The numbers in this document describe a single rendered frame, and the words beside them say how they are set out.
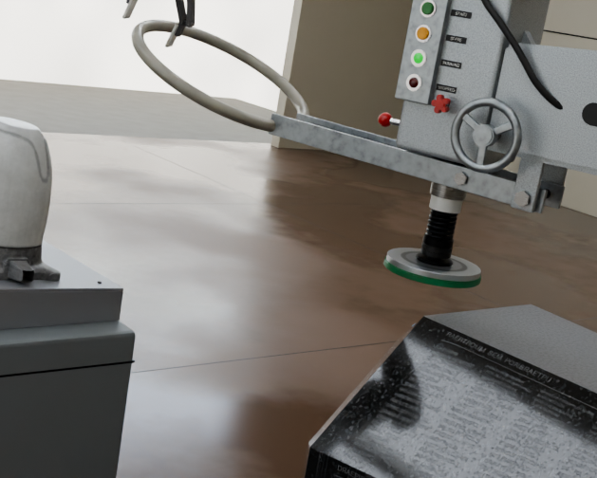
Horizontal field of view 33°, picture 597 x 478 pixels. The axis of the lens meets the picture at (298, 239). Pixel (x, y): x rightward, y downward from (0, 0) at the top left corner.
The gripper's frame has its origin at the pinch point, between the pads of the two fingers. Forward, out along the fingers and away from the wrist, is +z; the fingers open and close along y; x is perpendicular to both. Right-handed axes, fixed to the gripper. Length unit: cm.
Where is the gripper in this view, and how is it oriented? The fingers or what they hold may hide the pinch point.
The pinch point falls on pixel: (148, 27)
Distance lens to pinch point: 267.0
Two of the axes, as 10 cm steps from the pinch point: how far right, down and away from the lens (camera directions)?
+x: 3.4, -2.7, 9.0
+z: -4.7, 7.8, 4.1
